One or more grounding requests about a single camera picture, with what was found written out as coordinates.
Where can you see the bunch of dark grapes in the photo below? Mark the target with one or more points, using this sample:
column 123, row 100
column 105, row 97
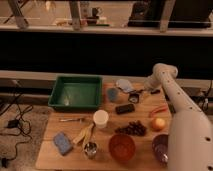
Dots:
column 132, row 128

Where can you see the light blue cloth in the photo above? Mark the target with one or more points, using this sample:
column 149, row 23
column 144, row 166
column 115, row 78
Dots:
column 125, row 85

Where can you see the black rectangular case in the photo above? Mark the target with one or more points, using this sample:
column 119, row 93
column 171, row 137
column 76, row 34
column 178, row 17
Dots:
column 122, row 109

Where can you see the metal fork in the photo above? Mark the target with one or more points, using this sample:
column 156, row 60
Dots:
column 72, row 119

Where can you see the purple bowl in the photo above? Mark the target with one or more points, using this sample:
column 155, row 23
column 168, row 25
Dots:
column 160, row 148

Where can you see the blue sponge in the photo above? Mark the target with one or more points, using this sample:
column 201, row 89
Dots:
column 63, row 143

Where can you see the white paper cup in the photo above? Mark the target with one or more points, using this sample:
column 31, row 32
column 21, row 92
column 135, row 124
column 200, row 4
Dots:
column 101, row 118

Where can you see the red bowl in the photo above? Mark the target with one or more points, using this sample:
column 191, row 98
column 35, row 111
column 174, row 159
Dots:
column 121, row 147

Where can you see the orange apple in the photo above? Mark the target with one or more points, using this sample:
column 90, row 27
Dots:
column 158, row 124

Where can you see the blue plastic cup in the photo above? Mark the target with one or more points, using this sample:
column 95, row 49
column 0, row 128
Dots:
column 112, row 94

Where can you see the wooden table board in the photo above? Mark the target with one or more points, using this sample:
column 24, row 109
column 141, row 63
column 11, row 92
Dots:
column 50, row 159

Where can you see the small metal cup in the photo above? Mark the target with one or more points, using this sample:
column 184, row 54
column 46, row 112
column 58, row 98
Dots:
column 90, row 149

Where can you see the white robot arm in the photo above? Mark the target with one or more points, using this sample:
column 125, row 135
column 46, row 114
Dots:
column 190, row 141

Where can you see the banana peel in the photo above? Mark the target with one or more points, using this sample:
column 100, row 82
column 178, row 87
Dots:
column 84, row 135

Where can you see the green plastic tray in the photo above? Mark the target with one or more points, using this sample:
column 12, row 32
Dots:
column 76, row 93

